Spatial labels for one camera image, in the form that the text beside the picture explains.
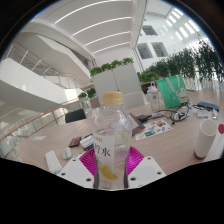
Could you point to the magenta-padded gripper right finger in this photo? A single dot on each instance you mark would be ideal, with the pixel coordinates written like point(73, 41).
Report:
point(143, 170)

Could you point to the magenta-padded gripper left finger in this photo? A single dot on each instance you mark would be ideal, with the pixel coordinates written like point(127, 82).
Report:
point(81, 170)

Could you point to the clear lemon drink bottle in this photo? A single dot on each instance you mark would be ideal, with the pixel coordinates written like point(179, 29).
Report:
point(111, 133)

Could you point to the small black orange box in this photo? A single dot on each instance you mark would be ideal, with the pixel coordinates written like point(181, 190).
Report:
point(75, 142)

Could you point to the white power strip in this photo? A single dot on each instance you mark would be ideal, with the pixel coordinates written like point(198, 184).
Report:
point(53, 162)

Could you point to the colourful sticker sheet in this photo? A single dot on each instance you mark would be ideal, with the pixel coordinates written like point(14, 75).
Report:
point(153, 129)

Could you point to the brown covered tablet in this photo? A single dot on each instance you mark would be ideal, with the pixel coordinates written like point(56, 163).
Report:
point(137, 125)

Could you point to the small black pouch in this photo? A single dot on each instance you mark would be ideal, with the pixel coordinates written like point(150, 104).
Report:
point(144, 118)

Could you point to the black office chair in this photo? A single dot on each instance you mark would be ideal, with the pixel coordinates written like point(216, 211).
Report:
point(75, 116)

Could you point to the white mug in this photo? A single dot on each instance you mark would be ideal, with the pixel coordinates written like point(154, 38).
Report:
point(205, 140)

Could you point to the small planter with green plants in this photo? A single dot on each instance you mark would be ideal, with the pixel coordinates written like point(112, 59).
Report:
point(90, 95)

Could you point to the green tote bag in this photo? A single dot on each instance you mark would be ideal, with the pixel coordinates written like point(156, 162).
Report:
point(171, 91)

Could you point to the dark blue keyboard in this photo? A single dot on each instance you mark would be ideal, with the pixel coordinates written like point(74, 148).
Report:
point(208, 106)

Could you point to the white planter cabinet with plants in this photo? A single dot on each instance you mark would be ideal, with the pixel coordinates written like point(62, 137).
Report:
point(115, 80)

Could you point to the row of green potted plants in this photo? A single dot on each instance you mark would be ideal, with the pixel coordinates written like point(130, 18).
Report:
point(186, 65)

